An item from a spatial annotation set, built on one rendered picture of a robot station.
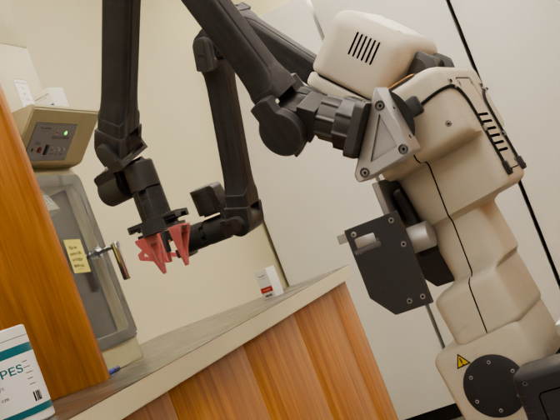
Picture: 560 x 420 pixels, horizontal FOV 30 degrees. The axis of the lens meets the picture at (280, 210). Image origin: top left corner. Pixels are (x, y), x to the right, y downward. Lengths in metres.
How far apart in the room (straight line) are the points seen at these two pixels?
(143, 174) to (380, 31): 0.50
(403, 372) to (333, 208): 0.87
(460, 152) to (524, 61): 3.34
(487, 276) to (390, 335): 3.47
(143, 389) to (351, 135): 0.53
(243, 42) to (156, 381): 0.57
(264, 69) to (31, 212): 0.65
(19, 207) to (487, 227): 0.91
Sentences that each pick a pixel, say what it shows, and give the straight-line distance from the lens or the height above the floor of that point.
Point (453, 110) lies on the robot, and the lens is 1.66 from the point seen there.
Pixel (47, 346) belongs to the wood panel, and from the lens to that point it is 2.10.
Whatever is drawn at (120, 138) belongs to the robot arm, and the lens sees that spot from 1.86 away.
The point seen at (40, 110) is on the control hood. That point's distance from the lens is 2.20.
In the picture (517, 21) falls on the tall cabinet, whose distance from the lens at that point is 5.06.
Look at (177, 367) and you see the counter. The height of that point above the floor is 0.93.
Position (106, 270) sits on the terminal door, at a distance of 2.41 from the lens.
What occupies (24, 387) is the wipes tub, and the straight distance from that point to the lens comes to 1.63.
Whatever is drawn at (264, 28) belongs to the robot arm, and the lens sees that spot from 2.12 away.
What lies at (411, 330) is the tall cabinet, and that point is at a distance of 5.14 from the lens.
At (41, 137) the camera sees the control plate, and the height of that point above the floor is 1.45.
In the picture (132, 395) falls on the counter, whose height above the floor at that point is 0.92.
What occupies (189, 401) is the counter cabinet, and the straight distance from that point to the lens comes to 1.93.
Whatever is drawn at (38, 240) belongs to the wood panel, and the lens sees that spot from 2.08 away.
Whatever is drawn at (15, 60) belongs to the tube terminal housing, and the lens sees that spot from 2.47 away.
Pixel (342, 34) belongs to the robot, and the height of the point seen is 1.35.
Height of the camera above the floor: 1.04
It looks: 2 degrees up
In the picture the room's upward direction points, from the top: 21 degrees counter-clockwise
